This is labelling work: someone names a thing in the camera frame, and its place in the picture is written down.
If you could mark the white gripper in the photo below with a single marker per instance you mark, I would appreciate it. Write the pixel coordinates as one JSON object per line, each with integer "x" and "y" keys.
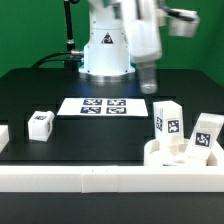
{"x": 141, "y": 21}

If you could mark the white round stool seat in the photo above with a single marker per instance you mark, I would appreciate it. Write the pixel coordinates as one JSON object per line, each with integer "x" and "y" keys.
{"x": 155, "y": 157}

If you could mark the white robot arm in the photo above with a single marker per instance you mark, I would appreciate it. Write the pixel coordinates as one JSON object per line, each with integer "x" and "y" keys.
{"x": 125, "y": 40}

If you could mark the white marker sheet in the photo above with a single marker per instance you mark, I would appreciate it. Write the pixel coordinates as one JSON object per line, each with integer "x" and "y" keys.
{"x": 103, "y": 107}

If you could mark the black camera pole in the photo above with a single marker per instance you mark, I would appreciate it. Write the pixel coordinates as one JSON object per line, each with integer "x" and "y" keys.
{"x": 73, "y": 65}

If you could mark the white fence front wall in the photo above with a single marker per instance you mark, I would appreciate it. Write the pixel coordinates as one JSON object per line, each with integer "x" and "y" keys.
{"x": 97, "y": 179}

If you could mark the white fence left wall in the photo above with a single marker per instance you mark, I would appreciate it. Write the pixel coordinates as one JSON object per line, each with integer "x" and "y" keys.
{"x": 4, "y": 137}

